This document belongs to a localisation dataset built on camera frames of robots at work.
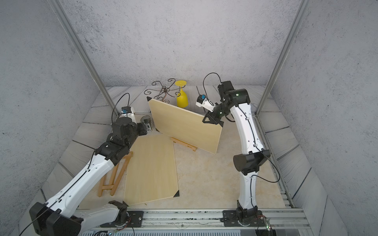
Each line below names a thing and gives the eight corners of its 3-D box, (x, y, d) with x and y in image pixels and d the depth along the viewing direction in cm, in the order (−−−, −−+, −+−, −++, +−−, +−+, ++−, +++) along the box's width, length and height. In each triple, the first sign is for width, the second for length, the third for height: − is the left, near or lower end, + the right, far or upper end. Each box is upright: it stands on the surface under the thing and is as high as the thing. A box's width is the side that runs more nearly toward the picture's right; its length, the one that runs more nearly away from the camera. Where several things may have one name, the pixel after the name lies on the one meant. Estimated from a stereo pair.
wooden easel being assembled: (171, 141, 104) (170, 138, 101) (173, 139, 106) (172, 136, 102) (194, 152, 99) (195, 148, 96) (196, 149, 100) (196, 146, 97)
